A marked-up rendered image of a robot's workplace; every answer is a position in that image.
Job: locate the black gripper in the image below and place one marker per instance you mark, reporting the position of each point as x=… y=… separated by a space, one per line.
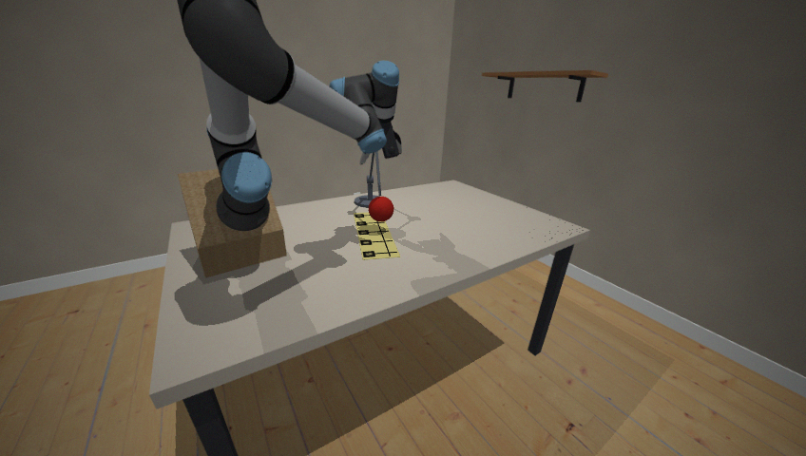
x=365 y=156

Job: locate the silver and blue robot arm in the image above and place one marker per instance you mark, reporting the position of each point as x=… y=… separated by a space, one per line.
x=230 y=38

